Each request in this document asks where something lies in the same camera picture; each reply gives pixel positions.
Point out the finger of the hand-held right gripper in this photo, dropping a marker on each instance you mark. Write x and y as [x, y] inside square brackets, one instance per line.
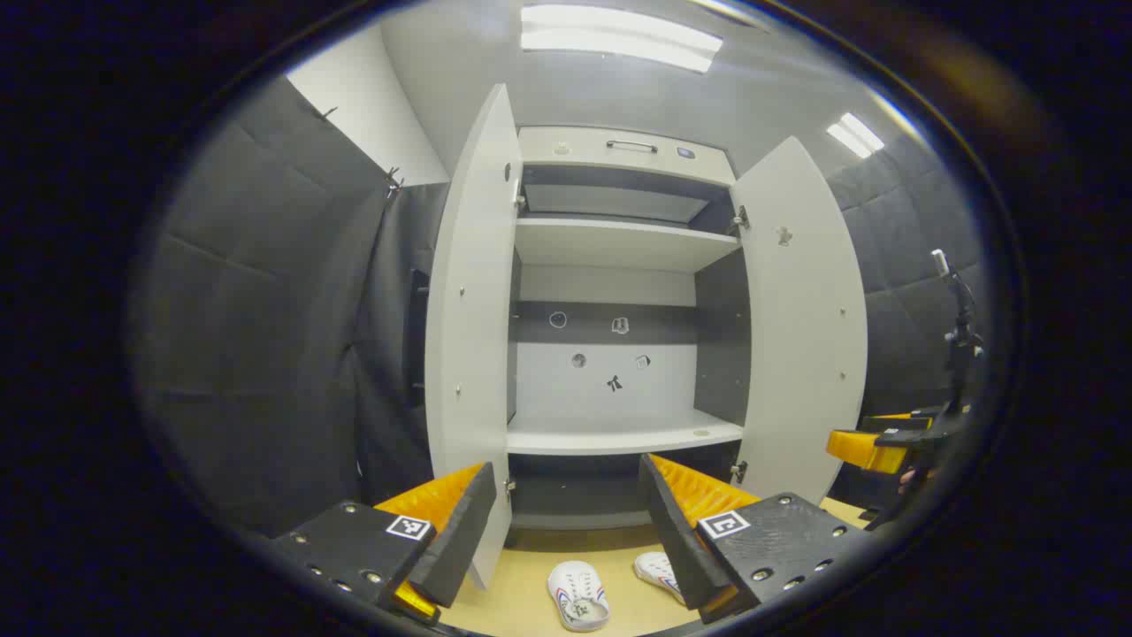
[906, 419]
[871, 449]

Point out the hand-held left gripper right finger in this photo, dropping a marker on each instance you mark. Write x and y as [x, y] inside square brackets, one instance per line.
[676, 540]

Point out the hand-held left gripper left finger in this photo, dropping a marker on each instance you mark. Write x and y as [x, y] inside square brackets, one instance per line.
[464, 531]

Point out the white canvas shoe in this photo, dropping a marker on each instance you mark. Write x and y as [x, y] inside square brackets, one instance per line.
[577, 593]
[659, 573]

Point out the white grey shoe cabinet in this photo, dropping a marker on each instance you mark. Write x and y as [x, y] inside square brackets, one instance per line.
[619, 243]

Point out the small ceiling light panel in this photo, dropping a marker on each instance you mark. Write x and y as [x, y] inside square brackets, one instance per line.
[855, 134]

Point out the black backdrop cloth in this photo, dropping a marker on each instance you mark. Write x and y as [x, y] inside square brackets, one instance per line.
[265, 310]

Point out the long ceiling light panel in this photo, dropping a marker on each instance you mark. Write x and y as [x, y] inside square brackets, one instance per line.
[619, 37]

